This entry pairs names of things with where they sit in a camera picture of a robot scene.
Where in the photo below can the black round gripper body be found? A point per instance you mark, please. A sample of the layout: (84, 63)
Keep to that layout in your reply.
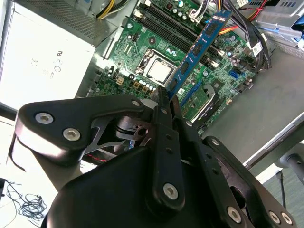
(107, 202)

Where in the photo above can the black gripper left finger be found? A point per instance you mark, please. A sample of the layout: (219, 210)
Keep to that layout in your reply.
(71, 114)

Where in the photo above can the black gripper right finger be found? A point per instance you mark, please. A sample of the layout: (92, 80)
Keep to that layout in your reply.
(213, 180)

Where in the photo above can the blue RAM stick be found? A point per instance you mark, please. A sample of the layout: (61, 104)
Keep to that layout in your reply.
(202, 42)

